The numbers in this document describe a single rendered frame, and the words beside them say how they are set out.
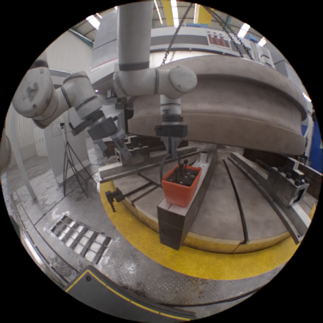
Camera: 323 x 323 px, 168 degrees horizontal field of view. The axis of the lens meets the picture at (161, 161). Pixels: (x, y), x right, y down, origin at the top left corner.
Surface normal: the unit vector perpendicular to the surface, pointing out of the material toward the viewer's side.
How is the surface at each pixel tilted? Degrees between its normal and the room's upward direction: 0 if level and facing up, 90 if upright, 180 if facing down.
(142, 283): 0
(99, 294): 0
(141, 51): 124
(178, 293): 0
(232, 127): 90
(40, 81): 93
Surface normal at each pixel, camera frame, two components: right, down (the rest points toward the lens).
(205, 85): -0.51, 0.32
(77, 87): 0.68, 0.26
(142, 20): 0.58, 0.73
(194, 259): -0.03, -0.93
